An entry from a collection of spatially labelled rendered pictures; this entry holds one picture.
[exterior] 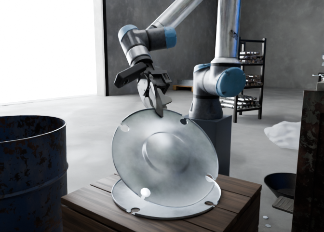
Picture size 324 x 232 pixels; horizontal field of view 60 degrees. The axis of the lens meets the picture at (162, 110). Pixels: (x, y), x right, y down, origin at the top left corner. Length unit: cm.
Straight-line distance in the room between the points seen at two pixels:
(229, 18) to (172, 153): 58
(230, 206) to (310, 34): 731
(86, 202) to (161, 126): 28
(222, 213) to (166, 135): 24
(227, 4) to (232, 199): 69
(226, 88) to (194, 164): 41
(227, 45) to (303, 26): 690
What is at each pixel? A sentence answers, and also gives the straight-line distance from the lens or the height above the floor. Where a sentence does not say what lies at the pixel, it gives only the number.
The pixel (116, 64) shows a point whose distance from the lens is 589.
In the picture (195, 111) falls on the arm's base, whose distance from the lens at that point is 122.
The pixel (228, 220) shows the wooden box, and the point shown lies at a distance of 68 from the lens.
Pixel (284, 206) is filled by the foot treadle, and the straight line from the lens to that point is 119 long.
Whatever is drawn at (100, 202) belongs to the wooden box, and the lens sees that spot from 75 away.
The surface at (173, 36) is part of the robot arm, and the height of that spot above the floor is 78.
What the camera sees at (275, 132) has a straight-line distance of 242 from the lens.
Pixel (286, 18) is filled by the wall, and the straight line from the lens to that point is 811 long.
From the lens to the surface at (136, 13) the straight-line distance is 635.
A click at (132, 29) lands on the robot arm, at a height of 80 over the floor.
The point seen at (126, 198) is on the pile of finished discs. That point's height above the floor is 35.
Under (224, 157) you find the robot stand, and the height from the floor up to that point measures 27.
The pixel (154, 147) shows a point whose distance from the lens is 73.
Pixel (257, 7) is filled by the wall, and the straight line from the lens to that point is 842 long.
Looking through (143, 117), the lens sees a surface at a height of 54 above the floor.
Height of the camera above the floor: 69
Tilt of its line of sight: 10 degrees down
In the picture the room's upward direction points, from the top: straight up
